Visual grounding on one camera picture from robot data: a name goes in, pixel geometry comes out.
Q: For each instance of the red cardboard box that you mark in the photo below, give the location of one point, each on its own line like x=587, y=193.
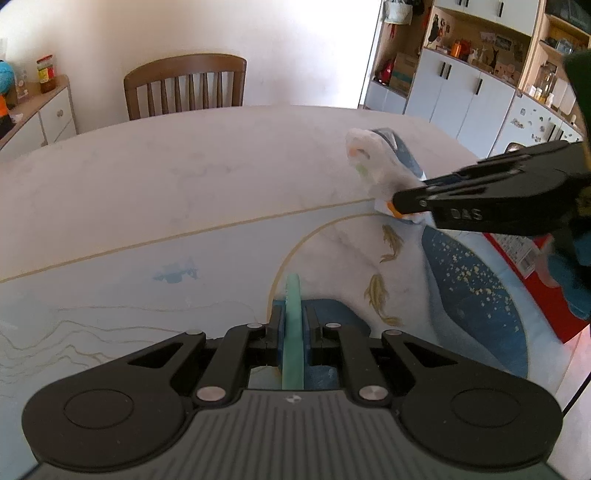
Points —
x=540, y=300

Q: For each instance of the tall glass storage jar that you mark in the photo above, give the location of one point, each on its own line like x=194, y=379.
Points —
x=546, y=81

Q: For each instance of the red-lidded sauce jar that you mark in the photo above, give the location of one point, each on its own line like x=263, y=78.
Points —
x=45, y=76

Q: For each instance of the red toy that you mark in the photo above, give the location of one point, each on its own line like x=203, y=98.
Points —
x=385, y=73

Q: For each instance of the brown cardboard box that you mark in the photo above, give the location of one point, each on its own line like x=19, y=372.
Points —
x=404, y=74

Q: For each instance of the brown slatted wooden chair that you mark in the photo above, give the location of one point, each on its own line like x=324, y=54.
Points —
x=184, y=64

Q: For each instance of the white side cabinet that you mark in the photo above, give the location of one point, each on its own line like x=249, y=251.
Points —
x=55, y=115

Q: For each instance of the person's right hand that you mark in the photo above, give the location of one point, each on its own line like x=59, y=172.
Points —
x=575, y=288

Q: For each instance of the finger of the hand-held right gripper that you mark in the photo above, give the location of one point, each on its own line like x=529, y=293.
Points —
x=415, y=202
x=508, y=161

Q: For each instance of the printed light blue table mat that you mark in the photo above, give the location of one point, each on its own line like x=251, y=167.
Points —
x=138, y=286

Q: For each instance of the white cabinet with stickers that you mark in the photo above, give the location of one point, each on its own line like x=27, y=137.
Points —
x=526, y=124

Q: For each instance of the white tissue pack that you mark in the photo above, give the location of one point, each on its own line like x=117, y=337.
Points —
x=378, y=161

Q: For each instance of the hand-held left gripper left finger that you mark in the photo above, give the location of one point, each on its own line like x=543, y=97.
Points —
x=277, y=341

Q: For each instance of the large wall cabinet unit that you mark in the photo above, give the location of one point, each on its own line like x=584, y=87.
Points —
x=461, y=92

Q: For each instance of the pale hanging tote bag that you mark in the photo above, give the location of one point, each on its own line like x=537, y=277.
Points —
x=397, y=11

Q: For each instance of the orange bottle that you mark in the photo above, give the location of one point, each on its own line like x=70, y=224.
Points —
x=456, y=48

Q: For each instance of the white marble desktop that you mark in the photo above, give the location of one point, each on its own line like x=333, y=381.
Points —
x=184, y=175

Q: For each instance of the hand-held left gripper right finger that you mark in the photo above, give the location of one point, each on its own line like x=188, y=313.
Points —
x=306, y=341

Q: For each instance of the white containers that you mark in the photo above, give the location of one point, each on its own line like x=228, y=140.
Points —
x=562, y=94

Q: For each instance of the dark hanging bag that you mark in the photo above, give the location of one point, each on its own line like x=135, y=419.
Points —
x=418, y=7

